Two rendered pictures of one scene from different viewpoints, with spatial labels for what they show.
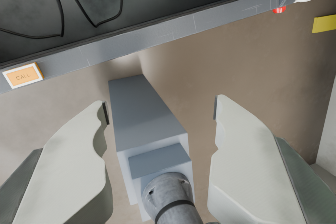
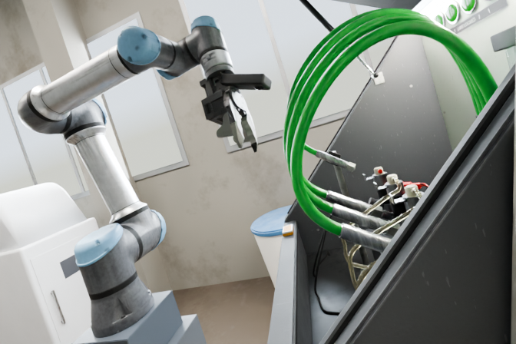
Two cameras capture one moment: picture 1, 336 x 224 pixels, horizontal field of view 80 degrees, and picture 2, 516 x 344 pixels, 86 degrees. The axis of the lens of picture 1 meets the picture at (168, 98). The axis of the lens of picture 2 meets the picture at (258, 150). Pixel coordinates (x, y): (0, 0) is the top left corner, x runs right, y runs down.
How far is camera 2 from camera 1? 0.64 m
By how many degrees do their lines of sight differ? 93
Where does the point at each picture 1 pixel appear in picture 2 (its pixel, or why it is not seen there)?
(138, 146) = (184, 332)
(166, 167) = (150, 317)
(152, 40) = (281, 276)
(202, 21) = (282, 309)
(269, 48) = not seen: outside the picture
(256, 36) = not seen: outside the picture
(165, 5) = not seen: outside the picture
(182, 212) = (124, 271)
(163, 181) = (146, 301)
